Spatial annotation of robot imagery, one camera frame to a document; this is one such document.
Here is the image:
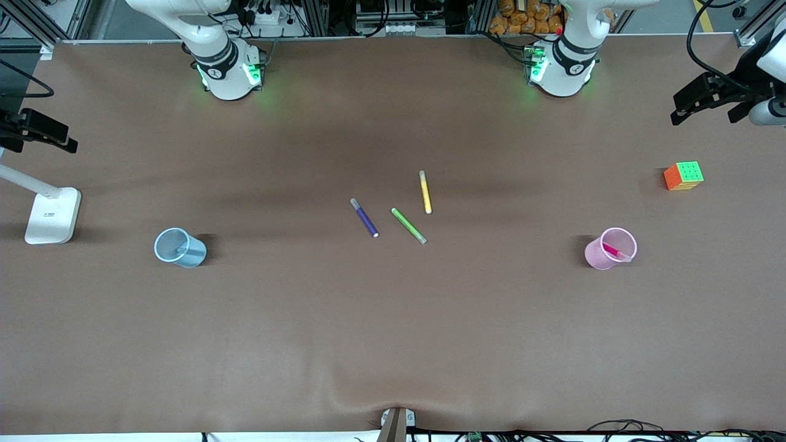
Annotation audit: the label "pile of orange bags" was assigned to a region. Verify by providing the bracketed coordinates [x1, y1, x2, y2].
[489, 0, 615, 36]

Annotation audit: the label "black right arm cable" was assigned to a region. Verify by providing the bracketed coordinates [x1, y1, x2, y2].
[0, 57, 56, 100]

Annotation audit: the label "black cable bundle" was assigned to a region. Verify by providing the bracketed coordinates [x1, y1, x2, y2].
[586, 419, 786, 442]

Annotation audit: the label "colourful puzzle cube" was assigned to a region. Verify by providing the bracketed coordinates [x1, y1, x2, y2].
[663, 161, 705, 192]

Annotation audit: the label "white power strip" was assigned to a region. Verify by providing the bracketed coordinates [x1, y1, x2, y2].
[243, 5, 289, 26]

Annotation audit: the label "pink mesh cup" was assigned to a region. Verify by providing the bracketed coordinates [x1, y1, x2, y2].
[584, 227, 638, 271]

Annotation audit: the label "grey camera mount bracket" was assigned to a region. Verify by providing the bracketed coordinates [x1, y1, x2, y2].
[378, 406, 416, 442]

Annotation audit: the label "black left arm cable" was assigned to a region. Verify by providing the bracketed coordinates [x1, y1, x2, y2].
[686, 0, 786, 85]

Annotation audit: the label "aluminium frame post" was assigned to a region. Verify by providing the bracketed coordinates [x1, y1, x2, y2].
[734, 0, 780, 48]
[0, 0, 93, 60]

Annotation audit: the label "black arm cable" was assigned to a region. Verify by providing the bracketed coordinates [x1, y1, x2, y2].
[0, 57, 56, 100]
[686, 0, 786, 85]

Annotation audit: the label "green marker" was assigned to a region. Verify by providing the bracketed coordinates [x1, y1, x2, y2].
[391, 207, 427, 245]

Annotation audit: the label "blue mesh cup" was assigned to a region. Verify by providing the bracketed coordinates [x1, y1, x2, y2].
[154, 227, 208, 269]

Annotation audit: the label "purple marker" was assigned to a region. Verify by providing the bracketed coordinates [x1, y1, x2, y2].
[349, 198, 379, 238]

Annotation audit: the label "brown table mat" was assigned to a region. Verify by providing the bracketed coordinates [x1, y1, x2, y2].
[0, 34, 786, 436]

